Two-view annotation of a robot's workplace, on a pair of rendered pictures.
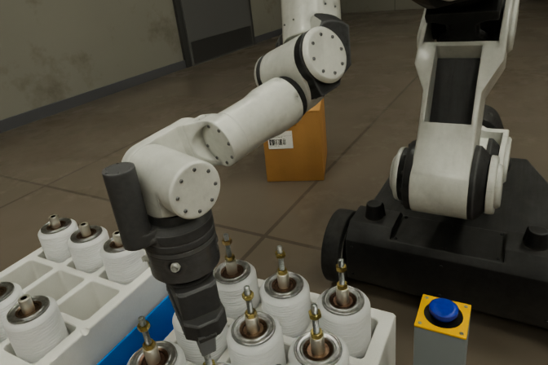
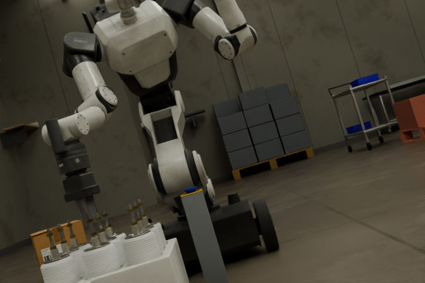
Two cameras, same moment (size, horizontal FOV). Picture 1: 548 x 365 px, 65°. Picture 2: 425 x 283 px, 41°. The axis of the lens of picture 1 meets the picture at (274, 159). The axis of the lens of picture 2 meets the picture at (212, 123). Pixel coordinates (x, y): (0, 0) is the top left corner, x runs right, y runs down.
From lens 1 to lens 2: 134 cm
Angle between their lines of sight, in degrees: 41
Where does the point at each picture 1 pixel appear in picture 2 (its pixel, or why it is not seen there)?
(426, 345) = (188, 204)
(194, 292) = (86, 174)
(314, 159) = not seen: hidden behind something
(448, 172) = (175, 159)
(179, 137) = not seen: hidden behind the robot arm
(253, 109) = (87, 112)
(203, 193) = (85, 126)
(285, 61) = (92, 100)
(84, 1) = not seen: outside the picture
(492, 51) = (176, 108)
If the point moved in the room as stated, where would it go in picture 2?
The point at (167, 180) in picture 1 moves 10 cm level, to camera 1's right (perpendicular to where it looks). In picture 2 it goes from (73, 118) to (105, 111)
